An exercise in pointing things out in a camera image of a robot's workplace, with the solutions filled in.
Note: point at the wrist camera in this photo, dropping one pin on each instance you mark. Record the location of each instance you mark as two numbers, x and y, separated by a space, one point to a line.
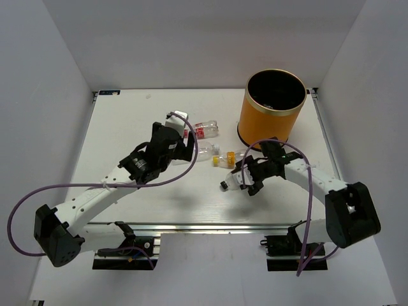
242 178
174 121

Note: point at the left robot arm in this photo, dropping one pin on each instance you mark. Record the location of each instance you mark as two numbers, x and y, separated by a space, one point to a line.
63 231

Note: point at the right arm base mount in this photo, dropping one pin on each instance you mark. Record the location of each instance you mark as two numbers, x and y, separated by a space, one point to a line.
283 253

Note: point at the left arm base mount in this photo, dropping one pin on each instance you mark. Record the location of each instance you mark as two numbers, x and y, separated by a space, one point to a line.
142 256

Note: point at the yellow-cap orange-label bottle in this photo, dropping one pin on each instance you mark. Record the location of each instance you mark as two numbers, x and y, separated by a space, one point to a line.
228 159

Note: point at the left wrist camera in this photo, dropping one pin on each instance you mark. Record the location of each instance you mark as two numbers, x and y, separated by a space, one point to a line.
174 121

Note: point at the small red-label clear bottle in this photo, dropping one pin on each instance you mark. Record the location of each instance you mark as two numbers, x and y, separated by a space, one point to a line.
208 129

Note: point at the large clear unlabelled bottle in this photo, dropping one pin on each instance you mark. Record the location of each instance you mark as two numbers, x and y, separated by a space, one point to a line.
205 152

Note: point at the orange cylindrical bin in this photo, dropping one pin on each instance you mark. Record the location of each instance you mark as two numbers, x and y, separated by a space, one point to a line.
273 99

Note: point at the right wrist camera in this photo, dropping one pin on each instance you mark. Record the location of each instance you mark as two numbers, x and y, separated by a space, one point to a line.
242 178

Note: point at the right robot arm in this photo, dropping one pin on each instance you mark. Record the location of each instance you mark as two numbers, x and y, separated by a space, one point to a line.
349 212

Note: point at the blue table sticker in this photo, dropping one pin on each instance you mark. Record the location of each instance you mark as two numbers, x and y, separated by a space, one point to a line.
109 92

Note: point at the black-cap black-label bottle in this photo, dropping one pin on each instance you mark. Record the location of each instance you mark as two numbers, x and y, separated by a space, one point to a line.
228 183

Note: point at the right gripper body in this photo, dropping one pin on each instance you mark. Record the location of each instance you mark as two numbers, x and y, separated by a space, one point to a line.
259 171

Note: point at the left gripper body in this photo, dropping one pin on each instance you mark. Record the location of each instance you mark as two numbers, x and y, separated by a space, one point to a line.
184 152

